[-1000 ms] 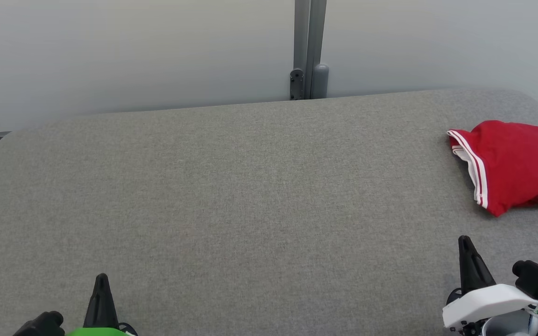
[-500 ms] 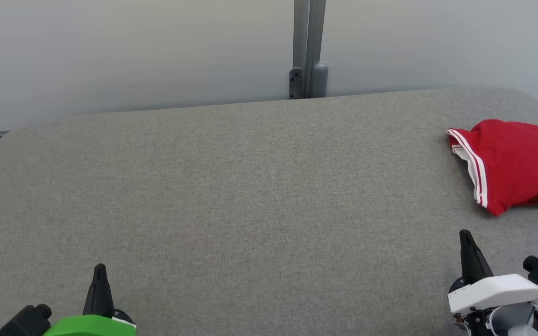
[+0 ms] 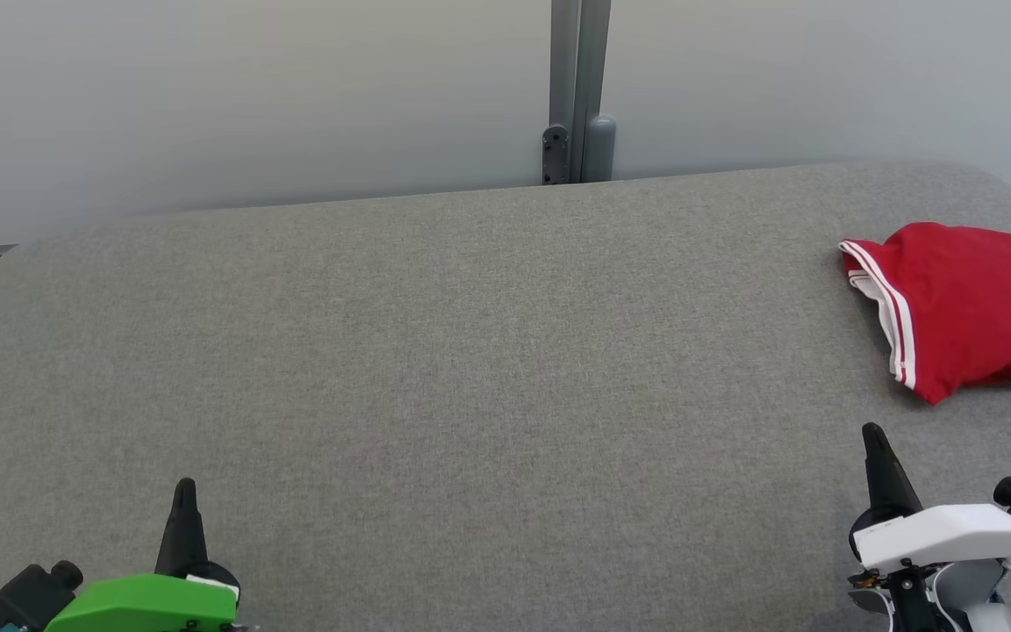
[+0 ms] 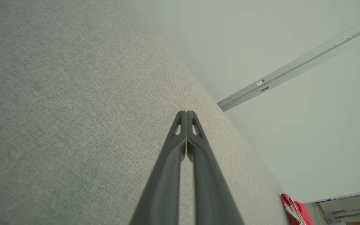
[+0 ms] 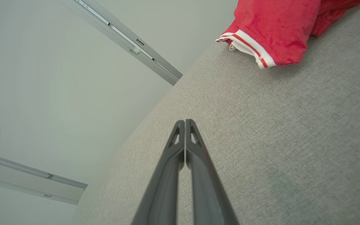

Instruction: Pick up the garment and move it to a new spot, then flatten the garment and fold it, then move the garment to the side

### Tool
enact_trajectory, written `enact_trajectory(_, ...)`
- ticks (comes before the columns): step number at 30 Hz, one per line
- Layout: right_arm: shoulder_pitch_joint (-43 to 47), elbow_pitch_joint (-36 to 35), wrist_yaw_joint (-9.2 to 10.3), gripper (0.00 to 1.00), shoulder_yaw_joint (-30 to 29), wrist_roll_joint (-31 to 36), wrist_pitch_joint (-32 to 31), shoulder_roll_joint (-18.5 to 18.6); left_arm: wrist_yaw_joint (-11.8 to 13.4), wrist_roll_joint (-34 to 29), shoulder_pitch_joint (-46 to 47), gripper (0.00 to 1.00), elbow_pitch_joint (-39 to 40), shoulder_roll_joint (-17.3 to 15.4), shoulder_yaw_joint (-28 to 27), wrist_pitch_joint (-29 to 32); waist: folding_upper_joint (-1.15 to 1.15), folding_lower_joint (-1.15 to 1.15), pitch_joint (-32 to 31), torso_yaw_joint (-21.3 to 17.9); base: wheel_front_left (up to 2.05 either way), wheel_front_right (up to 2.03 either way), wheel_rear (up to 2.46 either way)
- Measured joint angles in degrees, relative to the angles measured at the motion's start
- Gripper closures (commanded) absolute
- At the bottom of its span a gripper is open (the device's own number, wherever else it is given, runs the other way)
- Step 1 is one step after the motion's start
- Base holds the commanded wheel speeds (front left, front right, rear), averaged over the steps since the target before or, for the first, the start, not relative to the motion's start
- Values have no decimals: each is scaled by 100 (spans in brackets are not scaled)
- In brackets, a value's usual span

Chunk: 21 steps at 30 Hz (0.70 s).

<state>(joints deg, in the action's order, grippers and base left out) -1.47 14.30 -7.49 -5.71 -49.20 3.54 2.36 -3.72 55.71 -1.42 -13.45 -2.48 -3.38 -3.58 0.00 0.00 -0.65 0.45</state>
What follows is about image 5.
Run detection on red shorts with white stripes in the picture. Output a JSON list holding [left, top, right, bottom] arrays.
[[215, 0, 360, 69]]

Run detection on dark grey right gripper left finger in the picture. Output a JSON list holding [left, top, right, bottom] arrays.
[[132, 120, 186, 225]]

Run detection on grey fabric sofa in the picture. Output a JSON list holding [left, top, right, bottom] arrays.
[[71, 0, 360, 225]]

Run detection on grey metal partition post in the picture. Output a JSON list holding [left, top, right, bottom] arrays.
[[60, 0, 183, 86]]

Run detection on grey wall rail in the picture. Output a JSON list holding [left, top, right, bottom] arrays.
[[0, 150, 88, 206]]

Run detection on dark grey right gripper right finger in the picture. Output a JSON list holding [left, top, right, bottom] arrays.
[[185, 119, 240, 225]]

